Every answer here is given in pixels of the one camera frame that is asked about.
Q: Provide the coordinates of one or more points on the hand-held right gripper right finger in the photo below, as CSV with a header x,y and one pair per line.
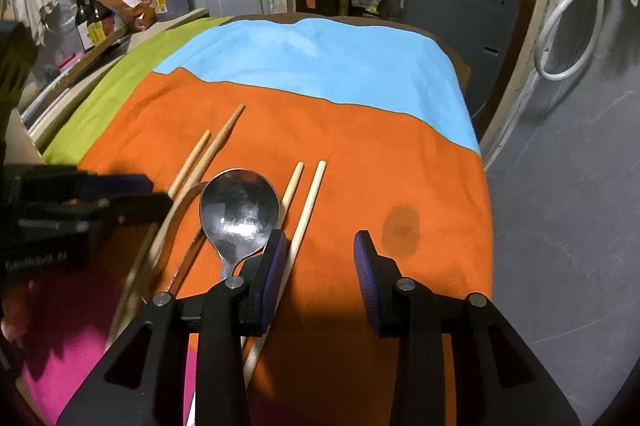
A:
x,y
372,276

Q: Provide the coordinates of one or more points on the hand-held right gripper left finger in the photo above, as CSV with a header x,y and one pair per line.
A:
x,y
275,271

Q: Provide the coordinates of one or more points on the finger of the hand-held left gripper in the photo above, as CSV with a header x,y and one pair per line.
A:
x,y
140,208
120,186

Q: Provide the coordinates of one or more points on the large metal spoon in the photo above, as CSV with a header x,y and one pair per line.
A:
x,y
240,211

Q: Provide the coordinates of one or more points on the metal peeler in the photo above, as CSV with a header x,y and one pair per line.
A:
x,y
189,258

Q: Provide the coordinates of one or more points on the striped colourful cloth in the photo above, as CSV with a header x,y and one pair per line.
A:
x,y
350,156

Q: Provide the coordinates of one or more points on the dark bottle white label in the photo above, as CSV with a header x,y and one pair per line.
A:
x,y
82,29

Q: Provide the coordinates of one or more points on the dark sauce bottle yellow label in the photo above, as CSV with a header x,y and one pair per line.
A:
x,y
99,21

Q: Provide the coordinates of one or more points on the brown packet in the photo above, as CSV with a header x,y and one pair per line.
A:
x,y
132,9

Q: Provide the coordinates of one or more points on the hanging white rag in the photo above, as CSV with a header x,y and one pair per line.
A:
x,y
35,1

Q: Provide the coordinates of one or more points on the grey cabinet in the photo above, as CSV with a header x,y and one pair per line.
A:
x,y
450,36

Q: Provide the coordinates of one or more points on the door frame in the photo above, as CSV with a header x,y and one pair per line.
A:
x,y
520,71

